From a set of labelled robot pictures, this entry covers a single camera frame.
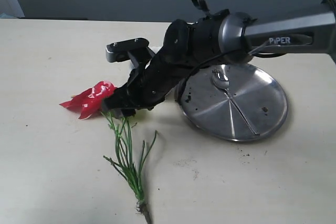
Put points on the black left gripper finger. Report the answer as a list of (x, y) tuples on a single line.
[(118, 104)]

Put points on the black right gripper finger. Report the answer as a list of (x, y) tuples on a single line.
[(146, 100)]

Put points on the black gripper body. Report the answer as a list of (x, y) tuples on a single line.
[(185, 46)]

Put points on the artificial red anthurium plant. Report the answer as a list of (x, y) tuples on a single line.
[(88, 103)]

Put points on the stainless steel spoon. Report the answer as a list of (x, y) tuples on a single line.
[(220, 81)]

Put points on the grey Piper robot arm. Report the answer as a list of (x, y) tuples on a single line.
[(219, 38)]

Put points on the white scalloped flower pot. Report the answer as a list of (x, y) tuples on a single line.
[(155, 49)]

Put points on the round stainless steel plate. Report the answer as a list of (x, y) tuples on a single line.
[(238, 103)]

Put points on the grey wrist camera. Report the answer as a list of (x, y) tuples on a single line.
[(118, 51)]

